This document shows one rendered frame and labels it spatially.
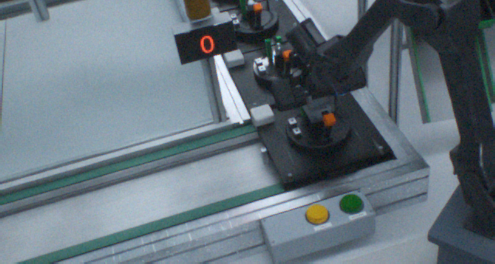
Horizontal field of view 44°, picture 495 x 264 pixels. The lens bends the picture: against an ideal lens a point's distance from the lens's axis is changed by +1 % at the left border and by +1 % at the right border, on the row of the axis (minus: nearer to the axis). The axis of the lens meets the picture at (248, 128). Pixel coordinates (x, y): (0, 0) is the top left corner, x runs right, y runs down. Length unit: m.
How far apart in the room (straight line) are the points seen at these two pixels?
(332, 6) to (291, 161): 0.83
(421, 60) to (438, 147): 0.23
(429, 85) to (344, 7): 0.71
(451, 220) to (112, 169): 0.73
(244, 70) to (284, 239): 0.55
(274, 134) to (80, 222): 0.46
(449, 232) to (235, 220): 0.40
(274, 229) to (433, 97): 0.44
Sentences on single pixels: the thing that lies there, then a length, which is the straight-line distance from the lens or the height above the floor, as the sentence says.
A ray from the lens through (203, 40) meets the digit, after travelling 1.23.
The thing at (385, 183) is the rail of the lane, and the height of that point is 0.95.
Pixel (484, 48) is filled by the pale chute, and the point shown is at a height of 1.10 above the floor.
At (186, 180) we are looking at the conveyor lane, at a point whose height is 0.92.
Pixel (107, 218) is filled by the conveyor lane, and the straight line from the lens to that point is 1.33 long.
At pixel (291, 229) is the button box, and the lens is 1.16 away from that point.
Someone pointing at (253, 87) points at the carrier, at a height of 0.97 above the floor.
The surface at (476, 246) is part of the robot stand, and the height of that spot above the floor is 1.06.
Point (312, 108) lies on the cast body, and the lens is 1.26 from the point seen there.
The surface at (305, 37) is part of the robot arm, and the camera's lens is 1.11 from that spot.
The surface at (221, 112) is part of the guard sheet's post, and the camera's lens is 1.39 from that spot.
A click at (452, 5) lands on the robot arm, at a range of 0.84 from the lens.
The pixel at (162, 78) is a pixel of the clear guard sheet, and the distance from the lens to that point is 1.32.
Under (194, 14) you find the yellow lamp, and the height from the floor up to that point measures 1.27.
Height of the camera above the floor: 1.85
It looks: 40 degrees down
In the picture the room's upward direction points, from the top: 10 degrees counter-clockwise
